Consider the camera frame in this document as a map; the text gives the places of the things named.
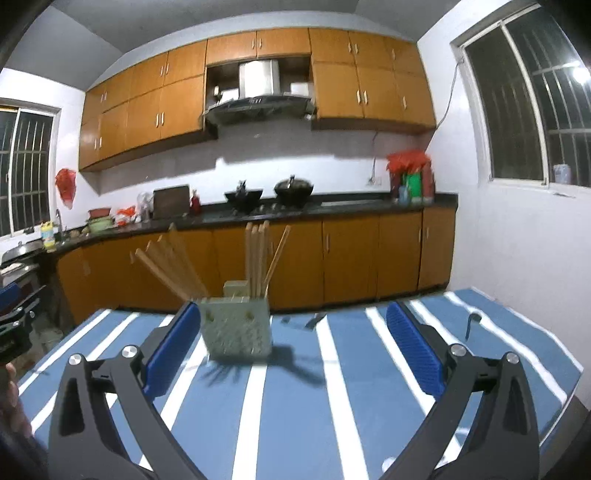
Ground wooden chopstick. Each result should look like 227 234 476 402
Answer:
157 230 207 299
249 225 259 298
264 225 291 293
145 239 197 301
257 221 270 297
134 248 191 302
168 223 208 298
245 222 253 297
263 221 273 277

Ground lower wooden kitchen cabinets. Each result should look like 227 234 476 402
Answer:
56 205 456 323

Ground wooden kitchen cabinets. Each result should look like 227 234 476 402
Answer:
78 27 436 171
56 205 456 323

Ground black kitchen countertop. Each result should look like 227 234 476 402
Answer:
54 192 459 253

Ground upper wooden kitchen cabinets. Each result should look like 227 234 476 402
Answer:
78 27 436 171

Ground person's left hand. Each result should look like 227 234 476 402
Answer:
1 363 32 438

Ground yellow detergent bottle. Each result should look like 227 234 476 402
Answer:
40 221 56 252

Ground green perforated utensil holder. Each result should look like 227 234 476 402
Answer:
197 280 273 362

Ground sink faucet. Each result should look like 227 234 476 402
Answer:
54 209 64 241

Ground blue white striped tablecloth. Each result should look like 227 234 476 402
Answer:
15 287 585 480

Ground green bowl on counter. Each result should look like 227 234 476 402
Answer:
87 216 114 233

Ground red bowl on counter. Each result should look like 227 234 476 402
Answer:
88 207 111 220

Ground red sauce bottle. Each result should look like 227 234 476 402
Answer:
190 190 201 216

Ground dark cutting board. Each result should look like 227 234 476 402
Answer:
152 185 190 220

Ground left barred window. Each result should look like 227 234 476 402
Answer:
0 106 54 237

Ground barred window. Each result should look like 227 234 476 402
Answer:
0 106 54 237
452 1 590 190

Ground black wok left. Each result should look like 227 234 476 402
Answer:
224 181 263 214

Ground red plastic bag on counter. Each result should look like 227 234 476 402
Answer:
387 149 435 205

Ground black wok with lid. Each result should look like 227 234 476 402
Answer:
274 175 314 208

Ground steel range hood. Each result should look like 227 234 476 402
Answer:
204 56 317 127

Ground right barred window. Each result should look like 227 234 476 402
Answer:
452 1 590 190

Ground red bag hanging on wall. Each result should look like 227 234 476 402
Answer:
55 168 76 210

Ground white wall cable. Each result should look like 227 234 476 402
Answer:
366 57 465 186

